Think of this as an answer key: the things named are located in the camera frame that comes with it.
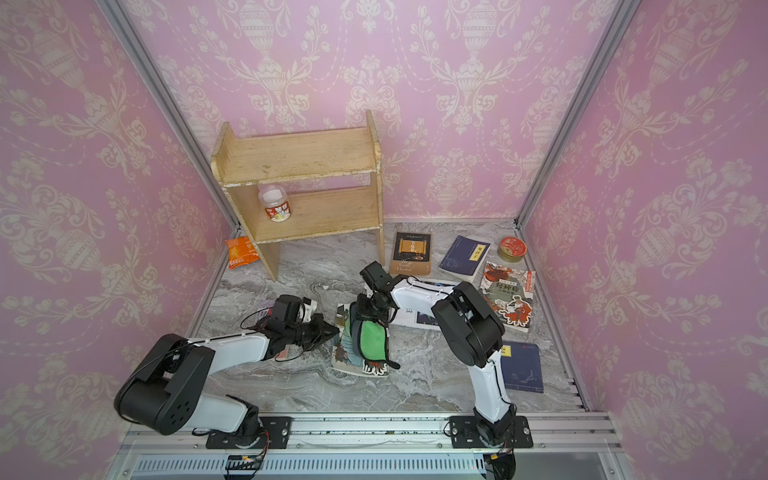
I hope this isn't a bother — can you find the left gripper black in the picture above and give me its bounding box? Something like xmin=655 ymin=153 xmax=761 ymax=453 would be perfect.
xmin=285 ymin=313 xmax=342 ymax=351

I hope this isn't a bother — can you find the green cloth with black trim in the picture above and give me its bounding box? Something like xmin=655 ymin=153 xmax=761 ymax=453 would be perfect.
xmin=349 ymin=300 xmax=401 ymax=370

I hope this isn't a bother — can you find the grey-green illustrated Chinese book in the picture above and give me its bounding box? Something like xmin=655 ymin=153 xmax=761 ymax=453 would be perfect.
xmin=331 ymin=304 xmax=390 ymax=378

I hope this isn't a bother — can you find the pink Hamlet book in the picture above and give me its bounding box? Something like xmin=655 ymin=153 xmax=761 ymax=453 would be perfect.
xmin=274 ymin=345 xmax=297 ymax=362

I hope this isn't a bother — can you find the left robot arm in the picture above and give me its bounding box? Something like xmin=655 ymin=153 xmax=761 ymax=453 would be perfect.
xmin=113 ymin=295 xmax=338 ymax=448

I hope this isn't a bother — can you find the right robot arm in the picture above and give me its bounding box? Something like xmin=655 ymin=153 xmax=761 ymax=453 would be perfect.
xmin=355 ymin=261 xmax=517 ymax=446

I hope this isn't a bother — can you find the white book blue swirl cover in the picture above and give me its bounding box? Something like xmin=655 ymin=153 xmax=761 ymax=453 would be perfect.
xmin=390 ymin=277 xmax=458 ymax=330

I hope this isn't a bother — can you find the black and tan book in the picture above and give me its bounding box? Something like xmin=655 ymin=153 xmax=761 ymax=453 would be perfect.
xmin=389 ymin=232 xmax=432 ymax=277

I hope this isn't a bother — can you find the dark purple book yellow label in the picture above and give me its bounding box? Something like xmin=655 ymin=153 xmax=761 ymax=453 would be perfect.
xmin=439 ymin=235 xmax=490 ymax=283

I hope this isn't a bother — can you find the red illustrated Chinese book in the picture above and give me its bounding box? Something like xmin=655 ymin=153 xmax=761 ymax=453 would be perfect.
xmin=480 ymin=262 xmax=536 ymax=332

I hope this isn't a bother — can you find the dark blue book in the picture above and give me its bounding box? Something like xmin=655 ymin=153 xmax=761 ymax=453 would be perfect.
xmin=501 ymin=342 xmax=544 ymax=393

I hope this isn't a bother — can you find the orange snack packet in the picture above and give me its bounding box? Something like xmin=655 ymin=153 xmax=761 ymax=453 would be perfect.
xmin=226 ymin=236 xmax=260 ymax=270

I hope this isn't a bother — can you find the wooden two-tier shelf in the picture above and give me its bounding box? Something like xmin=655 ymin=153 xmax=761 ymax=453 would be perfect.
xmin=210 ymin=111 xmax=385 ymax=280

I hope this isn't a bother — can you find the white plastic jar red label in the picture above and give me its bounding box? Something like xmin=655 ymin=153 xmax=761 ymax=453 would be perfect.
xmin=258 ymin=185 xmax=291 ymax=222

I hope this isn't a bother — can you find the red round tin can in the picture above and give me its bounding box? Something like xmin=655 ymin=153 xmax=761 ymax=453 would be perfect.
xmin=498 ymin=236 xmax=528 ymax=263

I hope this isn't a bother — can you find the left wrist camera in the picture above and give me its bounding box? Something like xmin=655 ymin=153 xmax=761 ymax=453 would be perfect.
xmin=298 ymin=297 xmax=318 ymax=323

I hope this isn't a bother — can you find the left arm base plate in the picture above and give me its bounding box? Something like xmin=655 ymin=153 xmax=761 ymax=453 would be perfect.
xmin=205 ymin=416 xmax=293 ymax=450

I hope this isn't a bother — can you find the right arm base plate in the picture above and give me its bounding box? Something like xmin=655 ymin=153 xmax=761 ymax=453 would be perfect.
xmin=447 ymin=415 xmax=534 ymax=450

